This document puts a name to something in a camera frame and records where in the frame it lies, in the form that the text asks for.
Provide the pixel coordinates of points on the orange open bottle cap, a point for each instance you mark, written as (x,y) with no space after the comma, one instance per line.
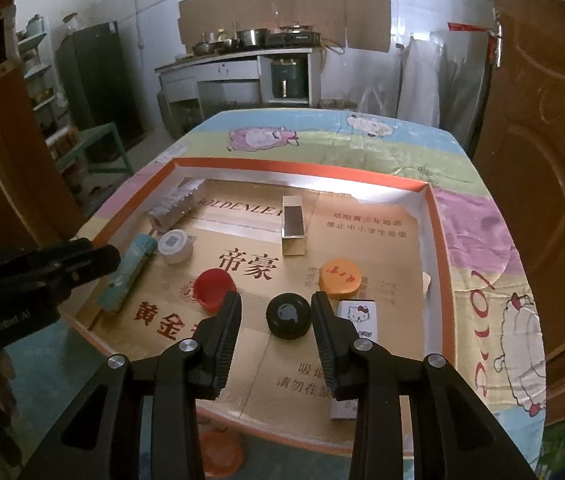
(222,453)

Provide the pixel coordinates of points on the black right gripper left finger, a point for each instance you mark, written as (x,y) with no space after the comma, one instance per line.
(98,435)

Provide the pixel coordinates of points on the black bottle cap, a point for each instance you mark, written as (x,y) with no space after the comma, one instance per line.
(288,316)

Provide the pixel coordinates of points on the clear patterned lighter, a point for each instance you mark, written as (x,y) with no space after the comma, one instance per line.
(174,207)

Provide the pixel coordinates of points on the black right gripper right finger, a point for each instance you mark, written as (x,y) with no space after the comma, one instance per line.
(455,436)

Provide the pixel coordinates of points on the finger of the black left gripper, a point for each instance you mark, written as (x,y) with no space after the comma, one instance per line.
(33,259)
(57,280)

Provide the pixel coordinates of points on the steel cooking pot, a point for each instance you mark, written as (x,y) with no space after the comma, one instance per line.
(252,38)

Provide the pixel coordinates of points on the cartoon print tablecloth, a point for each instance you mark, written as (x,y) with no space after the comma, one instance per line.
(499,340)

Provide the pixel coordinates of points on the black gas stove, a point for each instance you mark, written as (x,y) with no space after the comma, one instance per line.
(296,36)

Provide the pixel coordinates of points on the gold rectangular box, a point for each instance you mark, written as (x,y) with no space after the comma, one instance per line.
(293,236)

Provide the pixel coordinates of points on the white bottle cap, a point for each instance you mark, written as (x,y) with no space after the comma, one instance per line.
(176,246)

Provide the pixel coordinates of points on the brown wooden door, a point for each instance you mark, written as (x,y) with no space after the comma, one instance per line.
(521,159)

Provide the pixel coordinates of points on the white hello kitty lighter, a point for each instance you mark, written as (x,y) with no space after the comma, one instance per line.
(362,313)

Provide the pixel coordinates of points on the dark refrigerator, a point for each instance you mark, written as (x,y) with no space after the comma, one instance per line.
(94,78)

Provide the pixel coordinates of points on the orange rimmed cardboard tray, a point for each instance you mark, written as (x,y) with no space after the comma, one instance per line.
(388,226)

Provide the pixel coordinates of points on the teal floral lighter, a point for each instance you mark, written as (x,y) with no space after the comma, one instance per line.
(113,295)

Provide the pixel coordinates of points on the cardboard wall sheet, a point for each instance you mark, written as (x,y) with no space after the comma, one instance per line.
(354,24)

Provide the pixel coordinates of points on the white kitchen counter cabinet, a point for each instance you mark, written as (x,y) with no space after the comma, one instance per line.
(240,80)

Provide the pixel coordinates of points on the brown left door frame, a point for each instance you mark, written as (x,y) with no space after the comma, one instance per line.
(36,207)

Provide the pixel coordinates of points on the green air fryer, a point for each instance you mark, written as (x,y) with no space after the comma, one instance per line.
(289,78)

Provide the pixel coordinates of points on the red bottle cap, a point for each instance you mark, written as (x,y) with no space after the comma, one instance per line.
(211,287)

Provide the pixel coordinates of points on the orange flat bottle cap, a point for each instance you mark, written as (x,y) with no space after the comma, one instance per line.
(340,278)

